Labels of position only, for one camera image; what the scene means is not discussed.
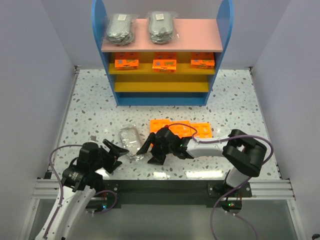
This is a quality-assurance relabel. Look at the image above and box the silver scrubber pack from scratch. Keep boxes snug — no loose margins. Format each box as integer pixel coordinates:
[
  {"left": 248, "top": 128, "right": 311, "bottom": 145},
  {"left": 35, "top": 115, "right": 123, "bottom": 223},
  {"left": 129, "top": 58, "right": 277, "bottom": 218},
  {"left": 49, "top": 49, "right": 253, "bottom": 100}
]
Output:
[
  {"left": 147, "top": 11, "right": 179, "bottom": 45},
  {"left": 119, "top": 124, "right": 145, "bottom": 161},
  {"left": 103, "top": 13, "right": 139, "bottom": 46}
]

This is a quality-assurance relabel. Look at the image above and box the orange sponge pack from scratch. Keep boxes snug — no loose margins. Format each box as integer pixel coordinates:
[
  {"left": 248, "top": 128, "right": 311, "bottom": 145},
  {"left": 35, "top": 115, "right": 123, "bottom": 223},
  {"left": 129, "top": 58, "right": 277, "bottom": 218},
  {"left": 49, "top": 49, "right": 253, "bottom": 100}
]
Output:
[
  {"left": 169, "top": 120, "right": 192, "bottom": 138},
  {"left": 114, "top": 52, "right": 140, "bottom": 70},
  {"left": 190, "top": 122, "right": 213, "bottom": 139},
  {"left": 152, "top": 52, "right": 177, "bottom": 73},
  {"left": 190, "top": 52, "right": 215, "bottom": 70}
]

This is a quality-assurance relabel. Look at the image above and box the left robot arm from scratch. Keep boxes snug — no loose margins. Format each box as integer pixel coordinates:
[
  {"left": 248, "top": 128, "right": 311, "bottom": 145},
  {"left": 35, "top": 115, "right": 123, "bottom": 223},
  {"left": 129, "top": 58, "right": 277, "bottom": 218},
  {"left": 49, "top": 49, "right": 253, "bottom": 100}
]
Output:
[{"left": 36, "top": 139, "right": 129, "bottom": 240}]

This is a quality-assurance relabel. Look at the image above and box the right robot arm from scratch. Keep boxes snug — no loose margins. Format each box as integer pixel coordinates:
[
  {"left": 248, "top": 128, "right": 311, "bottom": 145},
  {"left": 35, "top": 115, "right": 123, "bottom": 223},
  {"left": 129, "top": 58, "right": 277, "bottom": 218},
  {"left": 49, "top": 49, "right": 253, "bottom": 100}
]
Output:
[{"left": 137, "top": 126, "right": 269, "bottom": 197}]

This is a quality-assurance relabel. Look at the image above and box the blue shelf unit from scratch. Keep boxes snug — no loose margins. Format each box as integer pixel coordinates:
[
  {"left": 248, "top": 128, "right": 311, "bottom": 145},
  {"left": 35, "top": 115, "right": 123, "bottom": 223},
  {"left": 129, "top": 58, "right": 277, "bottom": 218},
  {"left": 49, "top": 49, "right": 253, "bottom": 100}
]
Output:
[{"left": 91, "top": 0, "right": 234, "bottom": 106}]

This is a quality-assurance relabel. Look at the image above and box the orange sponge pack on shelf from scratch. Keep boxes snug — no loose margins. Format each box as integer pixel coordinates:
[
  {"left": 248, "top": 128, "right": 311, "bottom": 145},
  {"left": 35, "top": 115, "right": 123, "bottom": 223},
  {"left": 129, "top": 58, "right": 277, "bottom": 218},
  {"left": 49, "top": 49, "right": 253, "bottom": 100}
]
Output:
[{"left": 190, "top": 52, "right": 215, "bottom": 70}]

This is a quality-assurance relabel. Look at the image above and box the orange sponge pack hidden middle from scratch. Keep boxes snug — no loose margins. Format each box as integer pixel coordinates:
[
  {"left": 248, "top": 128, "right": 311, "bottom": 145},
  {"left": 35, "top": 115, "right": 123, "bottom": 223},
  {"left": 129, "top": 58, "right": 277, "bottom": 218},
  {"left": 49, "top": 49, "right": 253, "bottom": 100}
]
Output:
[{"left": 149, "top": 119, "right": 171, "bottom": 133}]

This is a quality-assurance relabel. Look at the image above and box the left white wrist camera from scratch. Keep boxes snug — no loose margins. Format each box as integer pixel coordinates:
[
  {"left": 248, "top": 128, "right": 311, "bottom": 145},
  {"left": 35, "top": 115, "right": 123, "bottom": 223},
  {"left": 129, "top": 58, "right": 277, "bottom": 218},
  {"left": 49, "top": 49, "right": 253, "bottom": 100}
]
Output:
[{"left": 89, "top": 135, "right": 98, "bottom": 143}]

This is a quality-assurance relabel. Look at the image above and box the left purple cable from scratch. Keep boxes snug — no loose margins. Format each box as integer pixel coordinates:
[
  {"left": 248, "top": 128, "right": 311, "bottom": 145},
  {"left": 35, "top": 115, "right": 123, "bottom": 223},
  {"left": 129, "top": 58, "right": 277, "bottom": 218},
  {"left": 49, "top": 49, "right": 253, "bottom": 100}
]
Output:
[{"left": 42, "top": 144, "right": 83, "bottom": 240}]

